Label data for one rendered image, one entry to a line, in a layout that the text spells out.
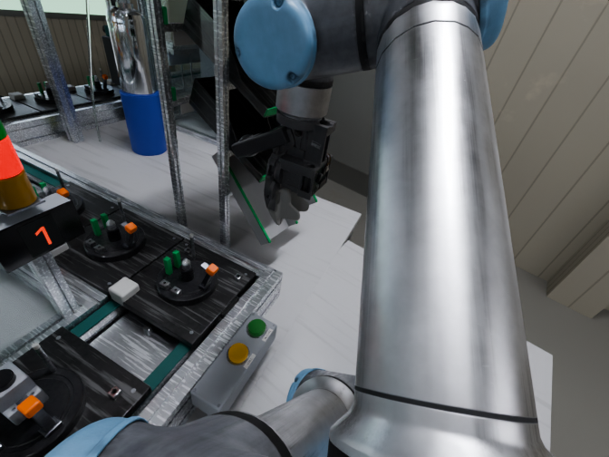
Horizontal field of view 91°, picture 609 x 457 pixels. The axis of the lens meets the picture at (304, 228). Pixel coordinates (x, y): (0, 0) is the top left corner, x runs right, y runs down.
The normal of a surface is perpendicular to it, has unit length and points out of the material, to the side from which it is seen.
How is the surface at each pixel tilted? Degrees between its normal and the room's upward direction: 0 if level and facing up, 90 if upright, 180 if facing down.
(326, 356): 0
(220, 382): 0
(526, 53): 90
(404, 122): 54
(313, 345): 0
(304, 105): 90
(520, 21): 90
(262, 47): 90
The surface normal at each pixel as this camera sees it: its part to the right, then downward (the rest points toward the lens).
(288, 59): -0.27, 0.57
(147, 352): 0.15, -0.77
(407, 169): -0.66, -0.39
